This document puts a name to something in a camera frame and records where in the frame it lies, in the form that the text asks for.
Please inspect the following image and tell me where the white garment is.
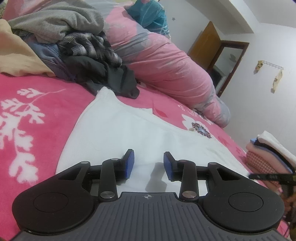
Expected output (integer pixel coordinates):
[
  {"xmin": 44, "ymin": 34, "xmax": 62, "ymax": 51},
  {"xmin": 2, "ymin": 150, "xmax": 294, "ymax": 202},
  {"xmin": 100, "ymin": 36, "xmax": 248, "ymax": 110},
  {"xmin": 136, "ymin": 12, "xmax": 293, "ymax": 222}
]
[{"xmin": 55, "ymin": 87, "xmax": 250, "ymax": 202}]

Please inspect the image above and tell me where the blue denim garment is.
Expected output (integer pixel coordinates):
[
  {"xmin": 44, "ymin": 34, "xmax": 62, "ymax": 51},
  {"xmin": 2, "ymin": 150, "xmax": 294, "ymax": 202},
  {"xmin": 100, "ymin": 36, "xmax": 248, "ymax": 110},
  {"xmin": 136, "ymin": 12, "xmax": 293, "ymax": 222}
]
[{"xmin": 20, "ymin": 30, "xmax": 77, "ymax": 80}]

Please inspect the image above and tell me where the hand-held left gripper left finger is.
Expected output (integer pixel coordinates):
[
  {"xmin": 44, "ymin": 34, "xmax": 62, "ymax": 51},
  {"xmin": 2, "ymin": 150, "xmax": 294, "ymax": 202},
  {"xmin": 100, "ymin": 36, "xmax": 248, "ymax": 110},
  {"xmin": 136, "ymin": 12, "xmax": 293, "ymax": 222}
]
[{"xmin": 57, "ymin": 149, "xmax": 135, "ymax": 202}]

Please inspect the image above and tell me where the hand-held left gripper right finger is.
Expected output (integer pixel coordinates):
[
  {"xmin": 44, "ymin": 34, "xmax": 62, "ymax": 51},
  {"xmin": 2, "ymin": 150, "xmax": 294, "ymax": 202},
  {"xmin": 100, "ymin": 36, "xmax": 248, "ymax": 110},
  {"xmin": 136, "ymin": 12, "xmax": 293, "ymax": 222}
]
[{"xmin": 163, "ymin": 152, "xmax": 248, "ymax": 202}]

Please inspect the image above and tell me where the teal cloth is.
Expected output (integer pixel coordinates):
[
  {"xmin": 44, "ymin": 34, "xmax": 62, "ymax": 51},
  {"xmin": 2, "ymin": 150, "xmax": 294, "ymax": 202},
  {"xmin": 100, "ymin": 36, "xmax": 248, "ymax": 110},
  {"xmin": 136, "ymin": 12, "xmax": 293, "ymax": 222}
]
[{"xmin": 125, "ymin": 0, "xmax": 170, "ymax": 35}]

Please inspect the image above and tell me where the dark brown door frame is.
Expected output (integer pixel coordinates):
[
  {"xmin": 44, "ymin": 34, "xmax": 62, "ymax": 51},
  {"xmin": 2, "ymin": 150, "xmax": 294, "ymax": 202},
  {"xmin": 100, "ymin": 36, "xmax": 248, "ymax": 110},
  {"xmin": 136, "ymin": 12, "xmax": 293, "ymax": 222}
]
[{"xmin": 207, "ymin": 40, "xmax": 250, "ymax": 98}]

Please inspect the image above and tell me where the beige garment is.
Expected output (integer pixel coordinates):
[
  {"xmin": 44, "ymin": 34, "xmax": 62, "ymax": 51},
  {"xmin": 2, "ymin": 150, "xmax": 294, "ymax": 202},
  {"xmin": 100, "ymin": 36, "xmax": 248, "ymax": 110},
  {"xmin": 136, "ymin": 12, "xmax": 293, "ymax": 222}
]
[{"xmin": 0, "ymin": 19, "xmax": 56, "ymax": 77}]

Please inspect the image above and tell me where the plaid shirt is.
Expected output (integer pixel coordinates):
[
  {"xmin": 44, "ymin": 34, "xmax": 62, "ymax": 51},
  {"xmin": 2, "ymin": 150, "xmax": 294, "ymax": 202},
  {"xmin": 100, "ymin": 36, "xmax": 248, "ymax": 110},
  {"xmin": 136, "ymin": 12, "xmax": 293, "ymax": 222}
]
[{"xmin": 58, "ymin": 32, "xmax": 122, "ymax": 67}]

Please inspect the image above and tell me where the stack of folded clothes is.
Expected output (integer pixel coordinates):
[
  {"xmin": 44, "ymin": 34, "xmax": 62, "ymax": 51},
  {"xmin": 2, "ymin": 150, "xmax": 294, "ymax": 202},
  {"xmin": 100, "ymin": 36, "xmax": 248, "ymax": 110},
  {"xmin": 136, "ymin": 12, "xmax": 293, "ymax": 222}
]
[{"xmin": 245, "ymin": 130, "xmax": 296, "ymax": 193}]

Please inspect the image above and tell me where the wooden door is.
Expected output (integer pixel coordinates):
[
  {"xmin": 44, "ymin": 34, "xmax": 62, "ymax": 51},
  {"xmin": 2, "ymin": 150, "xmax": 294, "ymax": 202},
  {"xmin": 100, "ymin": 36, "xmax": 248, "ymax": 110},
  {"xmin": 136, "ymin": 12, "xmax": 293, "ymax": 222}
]
[{"xmin": 187, "ymin": 21, "xmax": 222, "ymax": 70}]

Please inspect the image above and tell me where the wall hook rack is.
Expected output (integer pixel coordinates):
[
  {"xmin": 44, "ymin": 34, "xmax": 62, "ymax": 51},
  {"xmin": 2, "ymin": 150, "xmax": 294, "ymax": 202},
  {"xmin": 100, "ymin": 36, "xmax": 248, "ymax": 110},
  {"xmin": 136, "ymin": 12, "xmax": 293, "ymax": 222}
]
[{"xmin": 262, "ymin": 61, "xmax": 284, "ymax": 70}]

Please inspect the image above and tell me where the pink floral blanket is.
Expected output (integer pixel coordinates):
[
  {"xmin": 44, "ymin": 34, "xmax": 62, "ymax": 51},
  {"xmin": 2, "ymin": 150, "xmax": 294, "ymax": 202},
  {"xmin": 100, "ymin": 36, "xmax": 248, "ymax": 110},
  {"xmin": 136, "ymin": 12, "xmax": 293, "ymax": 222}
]
[{"xmin": 0, "ymin": 72, "xmax": 292, "ymax": 241}]

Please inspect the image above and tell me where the long yellowish hanging rag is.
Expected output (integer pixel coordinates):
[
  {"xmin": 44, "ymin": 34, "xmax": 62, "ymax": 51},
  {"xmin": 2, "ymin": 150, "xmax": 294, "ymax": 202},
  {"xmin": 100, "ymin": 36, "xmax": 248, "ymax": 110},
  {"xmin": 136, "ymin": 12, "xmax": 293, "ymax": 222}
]
[{"xmin": 271, "ymin": 70, "xmax": 284, "ymax": 93}]

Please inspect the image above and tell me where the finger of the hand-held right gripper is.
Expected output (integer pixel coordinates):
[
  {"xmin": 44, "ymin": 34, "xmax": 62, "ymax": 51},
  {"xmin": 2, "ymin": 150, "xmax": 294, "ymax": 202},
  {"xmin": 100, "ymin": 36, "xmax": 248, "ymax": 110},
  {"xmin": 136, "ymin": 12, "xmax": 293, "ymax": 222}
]
[{"xmin": 248, "ymin": 173, "xmax": 296, "ymax": 183}]

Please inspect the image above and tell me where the pink grey quilt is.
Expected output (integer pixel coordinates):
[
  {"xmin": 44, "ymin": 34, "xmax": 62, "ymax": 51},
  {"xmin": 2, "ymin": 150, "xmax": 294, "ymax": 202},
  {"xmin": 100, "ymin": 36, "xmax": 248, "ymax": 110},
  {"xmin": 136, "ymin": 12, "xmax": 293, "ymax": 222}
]
[{"xmin": 5, "ymin": 0, "xmax": 232, "ymax": 128}]

